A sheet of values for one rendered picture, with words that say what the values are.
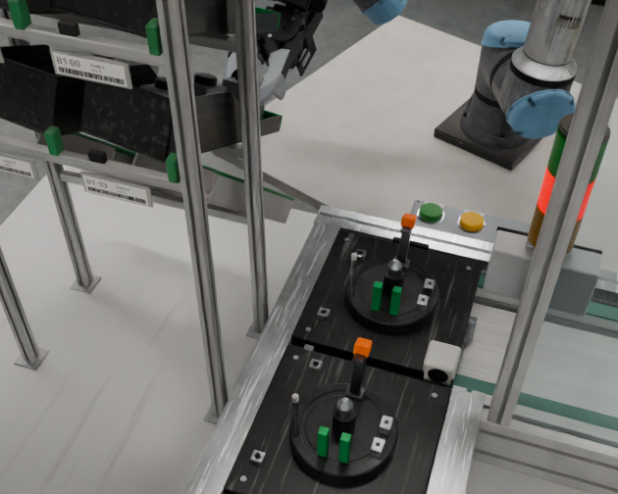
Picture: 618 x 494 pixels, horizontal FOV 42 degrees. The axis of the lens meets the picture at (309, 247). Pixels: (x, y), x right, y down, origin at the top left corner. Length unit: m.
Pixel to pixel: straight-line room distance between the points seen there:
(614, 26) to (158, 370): 0.86
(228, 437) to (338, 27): 2.95
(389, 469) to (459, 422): 0.13
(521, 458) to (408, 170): 0.68
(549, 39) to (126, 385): 0.90
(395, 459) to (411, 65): 1.13
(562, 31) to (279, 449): 0.83
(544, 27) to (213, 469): 0.89
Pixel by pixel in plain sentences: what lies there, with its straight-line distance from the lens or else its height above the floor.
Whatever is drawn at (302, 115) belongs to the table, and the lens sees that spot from 1.77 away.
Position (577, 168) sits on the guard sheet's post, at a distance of 0.82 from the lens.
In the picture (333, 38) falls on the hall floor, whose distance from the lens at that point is 3.77.
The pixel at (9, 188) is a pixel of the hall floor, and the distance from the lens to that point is 3.09.
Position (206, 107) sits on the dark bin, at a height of 1.33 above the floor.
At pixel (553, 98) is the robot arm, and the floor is 1.09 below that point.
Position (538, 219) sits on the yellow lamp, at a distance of 0.90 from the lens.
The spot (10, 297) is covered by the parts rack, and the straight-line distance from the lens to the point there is 1.24.
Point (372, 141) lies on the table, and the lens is 1.70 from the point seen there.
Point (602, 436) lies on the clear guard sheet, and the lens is 1.14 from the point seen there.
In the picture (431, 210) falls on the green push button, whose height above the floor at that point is 0.97.
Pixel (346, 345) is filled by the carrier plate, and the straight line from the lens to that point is 1.17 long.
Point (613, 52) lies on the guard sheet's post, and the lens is 0.76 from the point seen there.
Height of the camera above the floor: 1.88
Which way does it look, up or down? 45 degrees down
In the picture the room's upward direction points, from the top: 1 degrees clockwise
